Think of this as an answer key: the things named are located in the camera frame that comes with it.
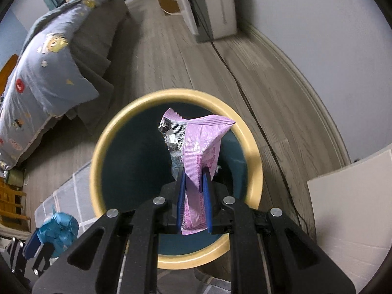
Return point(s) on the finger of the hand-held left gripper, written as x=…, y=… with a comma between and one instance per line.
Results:
x=43, y=258
x=30, y=245

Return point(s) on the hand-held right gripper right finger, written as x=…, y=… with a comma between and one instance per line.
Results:
x=208, y=202

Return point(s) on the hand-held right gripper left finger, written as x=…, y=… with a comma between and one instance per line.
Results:
x=180, y=202

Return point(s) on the blue wrapper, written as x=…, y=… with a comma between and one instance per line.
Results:
x=61, y=229

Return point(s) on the pink foil wrapper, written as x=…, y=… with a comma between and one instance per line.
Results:
x=199, y=147

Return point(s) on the yellow rimmed teal trash bin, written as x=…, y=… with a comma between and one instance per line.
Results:
x=134, y=165

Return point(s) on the wooden nightstand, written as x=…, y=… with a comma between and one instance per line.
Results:
x=12, y=199

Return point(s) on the green bin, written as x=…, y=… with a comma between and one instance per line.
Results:
x=17, y=177

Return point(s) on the grey checked mat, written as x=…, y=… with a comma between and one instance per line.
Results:
x=76, y=190

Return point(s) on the white board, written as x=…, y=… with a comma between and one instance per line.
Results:
x=352, y=214

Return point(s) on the bed with blue duvet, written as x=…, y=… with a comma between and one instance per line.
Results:
x=46, y=76

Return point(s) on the grey bed sheet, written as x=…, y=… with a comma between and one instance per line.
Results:
x=92, y=46

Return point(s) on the wooden bed frame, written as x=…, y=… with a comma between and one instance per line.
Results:
x=7, y=70

